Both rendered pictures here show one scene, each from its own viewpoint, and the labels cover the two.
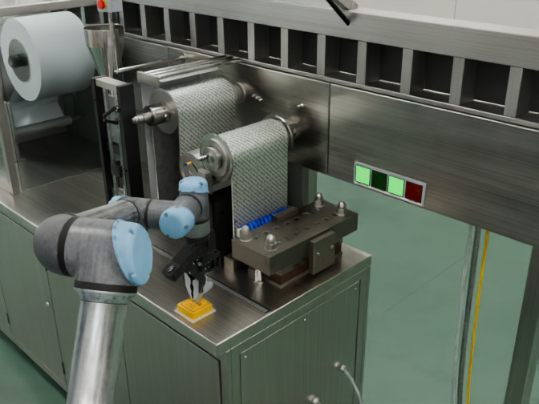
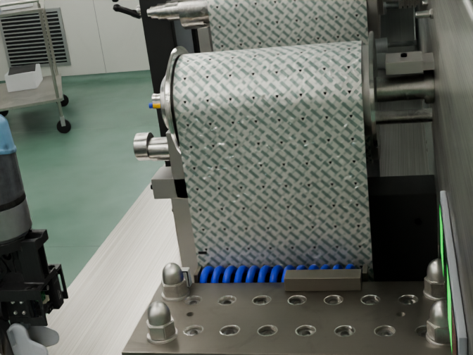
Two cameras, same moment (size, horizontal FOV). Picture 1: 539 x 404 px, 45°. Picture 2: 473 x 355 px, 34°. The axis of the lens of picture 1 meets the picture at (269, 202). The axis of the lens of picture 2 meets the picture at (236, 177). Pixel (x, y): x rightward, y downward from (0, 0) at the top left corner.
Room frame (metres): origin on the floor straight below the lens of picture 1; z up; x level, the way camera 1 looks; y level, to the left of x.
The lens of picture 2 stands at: (1.33, -0.73, 1.51)
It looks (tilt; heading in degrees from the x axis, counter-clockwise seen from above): 21 degrees down; 59
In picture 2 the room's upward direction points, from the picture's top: 7 degrees counter-clockwise
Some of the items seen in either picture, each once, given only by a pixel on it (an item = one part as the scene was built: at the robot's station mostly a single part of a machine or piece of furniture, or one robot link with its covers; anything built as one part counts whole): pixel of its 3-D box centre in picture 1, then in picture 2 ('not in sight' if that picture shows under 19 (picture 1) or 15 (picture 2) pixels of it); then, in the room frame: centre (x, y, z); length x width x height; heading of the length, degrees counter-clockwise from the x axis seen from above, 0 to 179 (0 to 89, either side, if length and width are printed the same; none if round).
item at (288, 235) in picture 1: (297, 234); (303, 336); (1.80, -0.08, 1.00); 0.40 x 0.16 x 0.06; 135
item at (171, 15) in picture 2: (140, 118); (165, 10); (1.93, 0.39, 1.33); 0.06 x 0.03 x 0.03; 135
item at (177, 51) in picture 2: (216, 157); (184, 101); (1.81, 0.16, 1.25); 0.15 x 0.01 x 0.15; 45
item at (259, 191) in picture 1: (261, 193); (277, 210); (1.85, 0.03, 1.11); 0.23 x 0.01 x 0.18; 135
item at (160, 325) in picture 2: (270, 241); (159, 318); (1.65, 0.00, 1.05); 0.04 x 0.04 x 0.04
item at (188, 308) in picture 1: (195, 307); not in sight; (1.53, 0.21, 0.91); 0.07 x 0.07 x 0.02; 45
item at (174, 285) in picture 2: (245, 232); (172, 279); (1.71, 0.07, 1.05); 0.04 x 0.04 x 0.04
